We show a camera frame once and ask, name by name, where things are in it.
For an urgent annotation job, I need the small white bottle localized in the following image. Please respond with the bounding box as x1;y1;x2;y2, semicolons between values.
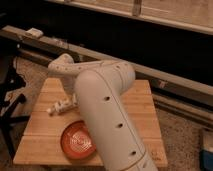
46;95;77;116

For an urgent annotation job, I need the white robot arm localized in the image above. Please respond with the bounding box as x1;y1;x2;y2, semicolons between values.
48;55;158;171

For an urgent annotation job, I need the orange ceramic bowl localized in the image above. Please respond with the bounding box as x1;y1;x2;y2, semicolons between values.
60;121;96;160

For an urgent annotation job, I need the long wooden beam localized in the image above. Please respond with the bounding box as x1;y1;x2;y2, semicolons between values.
0;26;213;107

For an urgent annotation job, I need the wooden cutting board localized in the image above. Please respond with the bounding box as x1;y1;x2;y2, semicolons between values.
13;78;168;168

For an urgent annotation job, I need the small white box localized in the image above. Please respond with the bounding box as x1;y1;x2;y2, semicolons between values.
26;28;43;38

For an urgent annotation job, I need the black tripod stand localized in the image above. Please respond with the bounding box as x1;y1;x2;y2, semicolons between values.
0;56;31;159

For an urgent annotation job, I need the wooden shelf ledge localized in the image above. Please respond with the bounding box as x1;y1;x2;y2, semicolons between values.
48;0;213;35

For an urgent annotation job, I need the blue plastic bin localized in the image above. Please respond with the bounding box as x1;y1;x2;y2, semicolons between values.
199;129;213;171

